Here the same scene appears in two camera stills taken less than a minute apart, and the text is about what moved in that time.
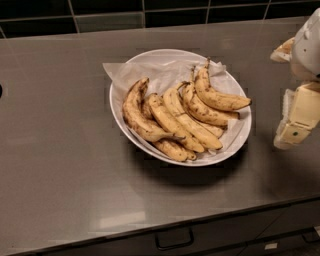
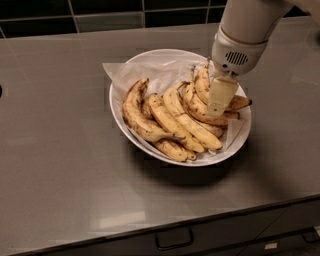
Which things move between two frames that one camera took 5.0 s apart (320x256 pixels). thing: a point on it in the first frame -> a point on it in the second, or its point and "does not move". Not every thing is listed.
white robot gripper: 307,50 -> 235,55
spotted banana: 219,100 does not move
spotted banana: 202,112 does not move
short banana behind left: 147,108 does not move
